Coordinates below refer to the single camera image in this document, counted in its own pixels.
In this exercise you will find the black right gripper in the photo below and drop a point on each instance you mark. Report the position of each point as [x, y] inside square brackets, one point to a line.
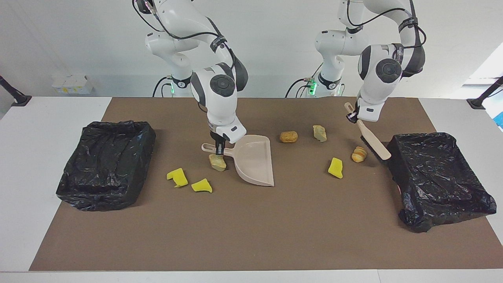
[218, 138]

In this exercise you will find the yellow green sponge piece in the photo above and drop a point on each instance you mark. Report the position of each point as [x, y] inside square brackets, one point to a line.
[202, 186]

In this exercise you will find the notched yellow sponge piece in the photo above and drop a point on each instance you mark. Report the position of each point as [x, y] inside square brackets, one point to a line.
[178, 177]

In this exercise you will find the pale green foam chunk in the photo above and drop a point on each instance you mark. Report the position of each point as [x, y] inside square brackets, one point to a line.
[320, 133]
[217, 163]

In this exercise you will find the blue object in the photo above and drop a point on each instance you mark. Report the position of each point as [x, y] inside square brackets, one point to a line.
[500, 120]

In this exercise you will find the brown table mat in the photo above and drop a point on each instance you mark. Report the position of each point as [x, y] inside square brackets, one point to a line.
[251, 236]

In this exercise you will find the white box stack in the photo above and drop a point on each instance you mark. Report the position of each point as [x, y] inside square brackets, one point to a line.
[72, 84]

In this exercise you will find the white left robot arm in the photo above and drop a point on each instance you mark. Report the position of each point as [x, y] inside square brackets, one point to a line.
[342, 39]

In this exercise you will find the brown bread roll toy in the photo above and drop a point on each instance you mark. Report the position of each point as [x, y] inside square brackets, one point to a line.
[289, 136]

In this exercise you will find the beige plastic dustpan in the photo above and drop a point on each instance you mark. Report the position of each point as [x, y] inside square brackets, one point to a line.
[255, 161]

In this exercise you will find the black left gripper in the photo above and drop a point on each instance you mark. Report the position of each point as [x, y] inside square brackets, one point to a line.
[357, 107]

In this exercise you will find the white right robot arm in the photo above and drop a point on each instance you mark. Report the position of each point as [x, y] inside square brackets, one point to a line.
[177, 19]

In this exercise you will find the beige hand brush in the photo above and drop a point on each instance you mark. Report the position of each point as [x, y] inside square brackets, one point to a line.
[373, 140]

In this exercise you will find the rounded yellow sponge piece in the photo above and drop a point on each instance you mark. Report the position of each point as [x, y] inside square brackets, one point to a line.
[335, 168]

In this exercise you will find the orange striped croissant toy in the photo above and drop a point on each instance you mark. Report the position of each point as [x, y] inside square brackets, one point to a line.
[359, 154]

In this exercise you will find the black bag lined bin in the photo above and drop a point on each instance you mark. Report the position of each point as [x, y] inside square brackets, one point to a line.
[436, 181]
[106, 165]

